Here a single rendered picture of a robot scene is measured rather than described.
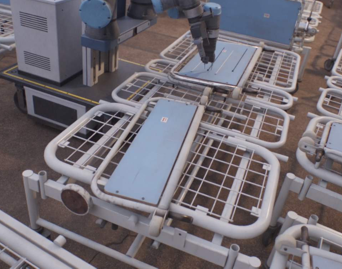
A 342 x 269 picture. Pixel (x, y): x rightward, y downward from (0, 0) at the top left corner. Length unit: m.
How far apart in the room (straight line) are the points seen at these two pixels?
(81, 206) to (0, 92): 1.84
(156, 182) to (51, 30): 1.22
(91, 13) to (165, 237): 1.03
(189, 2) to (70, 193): 1.00
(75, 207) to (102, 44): 0.94
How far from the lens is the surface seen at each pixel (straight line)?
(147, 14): 2.30
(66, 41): 2.21
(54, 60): 2.20
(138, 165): 1.30
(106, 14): 1.68
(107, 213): 1.26
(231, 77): 1.96
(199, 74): 1.97
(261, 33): 2.87
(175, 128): 1.51
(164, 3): 1.69
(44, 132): 2.41
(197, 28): 1.71
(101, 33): 1.89
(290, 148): 2.57
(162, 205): 1.15
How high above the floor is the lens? 1.36
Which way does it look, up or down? 32 degrees down
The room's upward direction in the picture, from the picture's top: 8 degrees clockwise
